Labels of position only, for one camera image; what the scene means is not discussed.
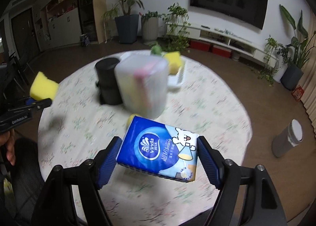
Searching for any beige window curtain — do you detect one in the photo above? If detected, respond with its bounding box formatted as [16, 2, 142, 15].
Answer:
[301, 32, 316, 140]

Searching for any person's left hand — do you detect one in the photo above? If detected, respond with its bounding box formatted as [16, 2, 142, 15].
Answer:
[0, 129, 16, 166]

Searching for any small round yellow sponge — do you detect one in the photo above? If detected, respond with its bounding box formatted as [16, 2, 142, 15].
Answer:
[126, 114, 137, 128]

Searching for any plant in white ribbed pot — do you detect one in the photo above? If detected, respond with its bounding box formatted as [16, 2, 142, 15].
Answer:
[141, 11, 160, 44]

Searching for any red storage box left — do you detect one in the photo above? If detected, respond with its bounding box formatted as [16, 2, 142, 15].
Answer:
[190, 40, 211, 52]

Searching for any trailing plant by console right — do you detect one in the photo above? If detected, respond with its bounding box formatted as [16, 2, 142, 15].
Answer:
[253, 35, 289, 87]

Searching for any red storage box right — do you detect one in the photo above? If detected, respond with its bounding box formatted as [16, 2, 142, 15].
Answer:
[212, 44, 232, 58]

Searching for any large yellow sponge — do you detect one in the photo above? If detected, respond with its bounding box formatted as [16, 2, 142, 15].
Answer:
[29, 72, 59, 101]

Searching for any blue Vinda tissue pack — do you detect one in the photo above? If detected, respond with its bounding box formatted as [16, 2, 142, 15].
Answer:
[116, 115, 199, 183]

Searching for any black cylindrical container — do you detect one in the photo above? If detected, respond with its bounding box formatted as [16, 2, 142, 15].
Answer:
[95, 57, 123, 105]

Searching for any trailing green vine plant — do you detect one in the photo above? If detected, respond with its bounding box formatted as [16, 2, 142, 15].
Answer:
[150, 3, 191, 52]

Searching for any red storage box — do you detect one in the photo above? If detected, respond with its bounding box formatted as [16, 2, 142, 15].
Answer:
[190, 40, 211, 52]
[212, 44, 232, 58]

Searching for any large leaf plant blue pot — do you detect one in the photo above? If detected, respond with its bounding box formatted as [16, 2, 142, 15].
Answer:
[279, 4, 310, 90]

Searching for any white TV console shelf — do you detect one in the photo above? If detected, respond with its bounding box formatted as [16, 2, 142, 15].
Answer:
[166, 22, 272, 63]

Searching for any white plastic tray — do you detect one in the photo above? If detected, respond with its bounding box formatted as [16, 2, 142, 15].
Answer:
[114, 50, 186, 91]

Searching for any red paper bag on floor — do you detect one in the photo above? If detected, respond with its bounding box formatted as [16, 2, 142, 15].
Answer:
[291, 85, 304, 102]

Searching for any grey cylindrical trash can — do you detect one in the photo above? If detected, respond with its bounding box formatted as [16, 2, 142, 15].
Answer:
[272, 119, 303, 158]

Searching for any tall plant in blue pot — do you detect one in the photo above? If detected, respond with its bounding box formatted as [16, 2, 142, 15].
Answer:
[102, 0, 144, 44]

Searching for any white wall cabinet unit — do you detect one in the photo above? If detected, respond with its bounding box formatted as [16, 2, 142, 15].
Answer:
[33, 0, 81, 51]

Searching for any green microfiber cloth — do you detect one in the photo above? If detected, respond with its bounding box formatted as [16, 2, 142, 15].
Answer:
[150, 44, 162, 56]

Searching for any small blue box on floor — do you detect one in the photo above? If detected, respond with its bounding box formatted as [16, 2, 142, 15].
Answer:
[80, 34, 90, 47]

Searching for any translucent plastic storage container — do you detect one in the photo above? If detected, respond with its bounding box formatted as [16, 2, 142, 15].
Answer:
[114, 51, 169, 119]

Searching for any small white pot under console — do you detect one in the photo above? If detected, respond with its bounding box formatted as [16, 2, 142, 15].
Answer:
[231, 51, 241, 61]

